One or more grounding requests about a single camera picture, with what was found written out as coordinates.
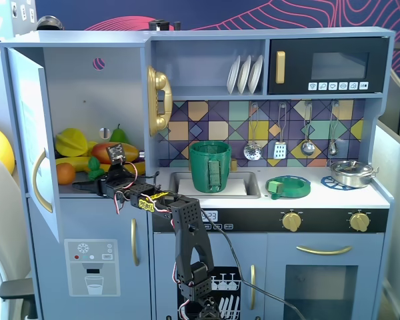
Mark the green printed cup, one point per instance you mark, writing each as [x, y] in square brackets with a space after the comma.
[200, 170]

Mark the gold toy telephone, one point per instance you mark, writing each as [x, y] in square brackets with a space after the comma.
[160, 81]

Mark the grey desk divider panel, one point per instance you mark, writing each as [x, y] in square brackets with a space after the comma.
[393, 186]

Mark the gold toy faucet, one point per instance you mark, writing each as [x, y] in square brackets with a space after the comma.
[234, 165]

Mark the blue toy play kitchen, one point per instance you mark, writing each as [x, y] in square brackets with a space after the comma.
[86, 216]

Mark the green round printed dish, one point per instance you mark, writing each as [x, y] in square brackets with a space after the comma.
[300, 191]

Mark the orange toy fruit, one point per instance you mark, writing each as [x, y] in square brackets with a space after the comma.
[65, 173]

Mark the long yellow toy banana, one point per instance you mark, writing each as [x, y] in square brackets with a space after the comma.
[104, 167]

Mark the metal skimmer spoon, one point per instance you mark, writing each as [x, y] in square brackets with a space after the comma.
[252, 151]

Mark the dark round shiny object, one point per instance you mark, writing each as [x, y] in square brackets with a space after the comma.
[50, 23]

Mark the blue round trivet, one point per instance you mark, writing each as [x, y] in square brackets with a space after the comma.
[328, 182]

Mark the blue cabinet door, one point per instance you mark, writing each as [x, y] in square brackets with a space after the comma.
[30, 100]

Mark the short yellow toy banana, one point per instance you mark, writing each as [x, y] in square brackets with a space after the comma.
[73, 162]

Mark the small square wrist camera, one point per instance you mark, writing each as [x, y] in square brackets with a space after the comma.
[115, 153]

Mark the thin black cylinder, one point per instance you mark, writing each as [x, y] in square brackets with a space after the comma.
[177, 26]

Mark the metal slotted spatula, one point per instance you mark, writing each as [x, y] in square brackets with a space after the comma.
[279, 150]

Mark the black toy microwave door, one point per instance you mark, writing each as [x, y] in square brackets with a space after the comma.
[296, 66]

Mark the wide black cylinder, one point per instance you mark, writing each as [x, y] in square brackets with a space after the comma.
[159, 25]

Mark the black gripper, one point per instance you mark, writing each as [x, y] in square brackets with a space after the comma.
[99, 187]

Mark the white toy plate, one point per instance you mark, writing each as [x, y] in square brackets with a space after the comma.
[232, 78]
[255, 75]
[243, 76]

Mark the gold stove knob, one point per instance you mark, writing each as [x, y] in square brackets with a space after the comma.
[291, 221]
[359, 221]

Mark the metal ladle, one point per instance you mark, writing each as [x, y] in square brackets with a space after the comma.
[308, 148]

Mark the beige office chair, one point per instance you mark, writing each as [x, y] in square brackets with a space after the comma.
[3, 206]

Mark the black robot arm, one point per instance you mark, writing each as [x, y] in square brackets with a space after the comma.
[186, 240]

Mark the grey toy sink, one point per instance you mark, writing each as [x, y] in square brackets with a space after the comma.
[253, 186]

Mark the green toy pear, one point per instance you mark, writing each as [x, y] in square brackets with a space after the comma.
[119, 136]

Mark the yellow toy starfruit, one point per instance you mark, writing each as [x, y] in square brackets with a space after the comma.
[71, 142]

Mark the metal small spoon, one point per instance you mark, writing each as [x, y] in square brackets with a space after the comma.
[332, 148]

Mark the red yellow toy mango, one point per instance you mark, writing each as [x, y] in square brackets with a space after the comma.
[131, 151]

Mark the steel toy pot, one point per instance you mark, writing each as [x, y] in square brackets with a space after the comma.
[350, 176]

